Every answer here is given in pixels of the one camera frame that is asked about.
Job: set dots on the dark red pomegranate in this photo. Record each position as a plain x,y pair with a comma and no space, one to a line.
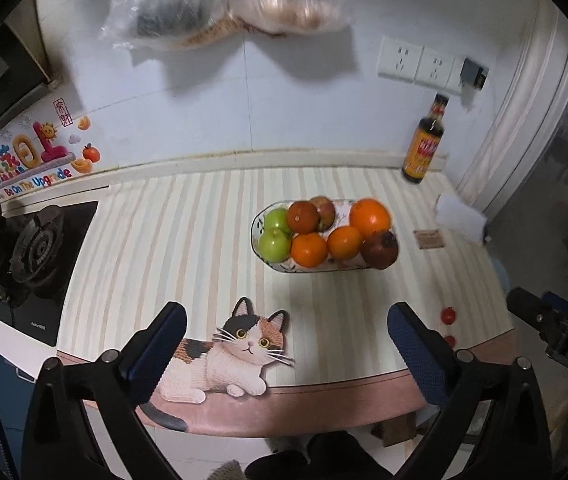
380,250

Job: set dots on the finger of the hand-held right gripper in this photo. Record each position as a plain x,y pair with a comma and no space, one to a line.
534,310
564,301

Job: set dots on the grey fuzzy slipper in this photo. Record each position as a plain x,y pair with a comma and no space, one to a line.
226,471

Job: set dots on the small orange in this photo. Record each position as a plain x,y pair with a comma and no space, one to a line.
309,250
345,243

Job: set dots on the wooden stool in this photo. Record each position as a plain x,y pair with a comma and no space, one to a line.
394,430

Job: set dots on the black gas stove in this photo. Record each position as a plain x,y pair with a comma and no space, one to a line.
39,260

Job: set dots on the clear plastic bag dark contents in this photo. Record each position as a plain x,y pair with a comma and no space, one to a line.
169,5

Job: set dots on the red cherry tomato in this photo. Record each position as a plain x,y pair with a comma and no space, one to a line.
448,315
450,341

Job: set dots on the green apple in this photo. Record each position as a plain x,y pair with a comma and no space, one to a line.
274,245
276,220

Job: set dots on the colourful wall sticker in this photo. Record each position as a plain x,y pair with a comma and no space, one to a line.
34,155

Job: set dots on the white folded cloth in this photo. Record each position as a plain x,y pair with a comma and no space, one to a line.
459,216

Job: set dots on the white wall socket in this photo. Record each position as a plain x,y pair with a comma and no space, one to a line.
399,57
436,67

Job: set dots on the striped cat print mat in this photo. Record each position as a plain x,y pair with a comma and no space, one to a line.
164,240

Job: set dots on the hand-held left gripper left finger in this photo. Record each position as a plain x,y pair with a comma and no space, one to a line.
156,360

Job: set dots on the small brown card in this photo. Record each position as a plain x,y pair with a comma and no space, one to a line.
429,239

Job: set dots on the dark reddish orange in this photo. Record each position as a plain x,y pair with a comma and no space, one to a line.
303,217

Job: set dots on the dark soy sauce bottle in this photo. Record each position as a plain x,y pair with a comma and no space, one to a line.
423,152

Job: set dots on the frosted glass door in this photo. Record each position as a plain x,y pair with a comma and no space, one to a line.
564,185

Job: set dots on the brownish red apple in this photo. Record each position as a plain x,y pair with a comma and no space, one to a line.
326,210

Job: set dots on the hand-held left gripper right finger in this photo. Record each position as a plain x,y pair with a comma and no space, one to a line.
414,357

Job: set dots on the patterned oval ceramic plate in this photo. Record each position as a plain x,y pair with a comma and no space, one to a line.
284,266

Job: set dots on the black plug adapter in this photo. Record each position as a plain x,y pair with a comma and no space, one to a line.
474,75

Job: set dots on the large orange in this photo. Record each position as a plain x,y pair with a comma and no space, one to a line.
370,219

